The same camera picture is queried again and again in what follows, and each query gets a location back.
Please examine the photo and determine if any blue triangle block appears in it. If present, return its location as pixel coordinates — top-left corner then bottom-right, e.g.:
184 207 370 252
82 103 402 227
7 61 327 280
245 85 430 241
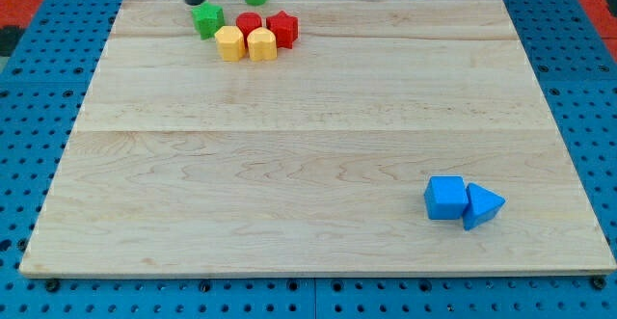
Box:
463 183 505 230

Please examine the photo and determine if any light wooden board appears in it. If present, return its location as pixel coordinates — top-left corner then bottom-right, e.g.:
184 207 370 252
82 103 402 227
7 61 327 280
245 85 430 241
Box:
19 0 616 279

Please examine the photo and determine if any green star block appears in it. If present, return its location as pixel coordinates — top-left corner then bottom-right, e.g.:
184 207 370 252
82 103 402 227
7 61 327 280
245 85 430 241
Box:
191 2 226 40

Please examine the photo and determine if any red star block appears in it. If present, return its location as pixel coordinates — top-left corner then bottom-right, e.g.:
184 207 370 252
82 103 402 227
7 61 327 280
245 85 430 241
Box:
266 11 299 49

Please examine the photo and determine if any blue cube block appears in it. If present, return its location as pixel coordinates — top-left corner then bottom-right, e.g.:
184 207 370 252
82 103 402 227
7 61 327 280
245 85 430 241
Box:
424 175 469 220

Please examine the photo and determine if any red cylinder block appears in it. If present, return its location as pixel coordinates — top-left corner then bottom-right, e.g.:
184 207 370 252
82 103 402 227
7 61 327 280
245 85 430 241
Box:
235 12 262 40

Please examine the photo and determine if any yellow heart block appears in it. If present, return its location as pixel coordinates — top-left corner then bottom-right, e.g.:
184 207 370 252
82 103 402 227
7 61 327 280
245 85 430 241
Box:
247 27 278 62

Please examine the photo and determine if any yellow hexagon block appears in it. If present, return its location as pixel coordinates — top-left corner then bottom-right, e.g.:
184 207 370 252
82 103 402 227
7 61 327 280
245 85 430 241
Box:
215 26 246 62

